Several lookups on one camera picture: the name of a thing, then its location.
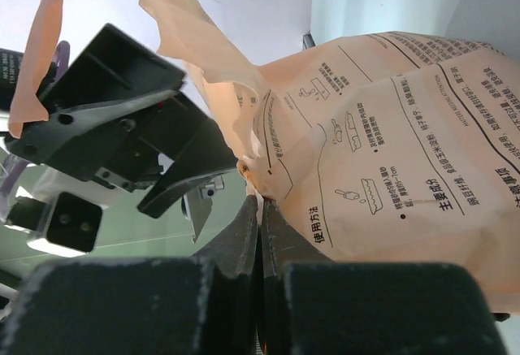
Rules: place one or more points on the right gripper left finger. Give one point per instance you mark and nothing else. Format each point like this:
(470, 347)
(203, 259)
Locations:
(203, 304)

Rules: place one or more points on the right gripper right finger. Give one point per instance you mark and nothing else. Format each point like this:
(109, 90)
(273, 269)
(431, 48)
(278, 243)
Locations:
(312, 305)

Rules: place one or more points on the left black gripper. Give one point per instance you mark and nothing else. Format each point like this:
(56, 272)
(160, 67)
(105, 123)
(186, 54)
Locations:
(172, 148)

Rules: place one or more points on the orange cat litter bag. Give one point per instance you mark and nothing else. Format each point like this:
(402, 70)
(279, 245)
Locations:
(389, 147)

